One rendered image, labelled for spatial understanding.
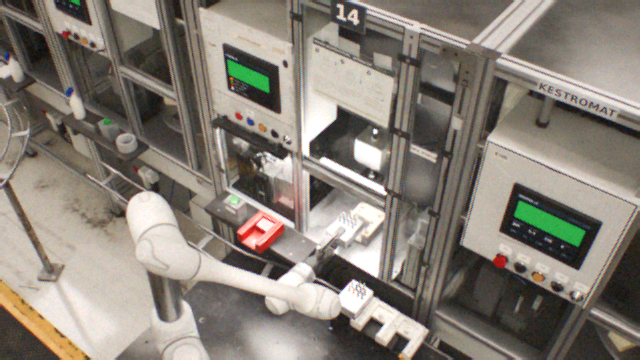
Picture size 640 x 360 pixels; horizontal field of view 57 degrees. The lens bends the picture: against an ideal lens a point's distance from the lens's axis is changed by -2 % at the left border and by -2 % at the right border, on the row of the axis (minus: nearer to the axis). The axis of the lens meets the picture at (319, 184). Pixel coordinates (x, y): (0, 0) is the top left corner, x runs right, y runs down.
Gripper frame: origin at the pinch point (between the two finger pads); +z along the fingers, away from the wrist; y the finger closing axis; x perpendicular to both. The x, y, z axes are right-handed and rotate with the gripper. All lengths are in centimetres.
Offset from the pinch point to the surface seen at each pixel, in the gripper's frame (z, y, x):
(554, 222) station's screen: -2, 60, -73
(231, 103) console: 0, 42, 52
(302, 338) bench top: -28.0, -35.9, -2.8
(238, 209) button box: -11.2, -2.1, 43.1
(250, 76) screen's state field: -2, 62, 38
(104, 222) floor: -7, -104, 176
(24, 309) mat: -78, -103, 159
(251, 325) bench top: -36, -36, 18
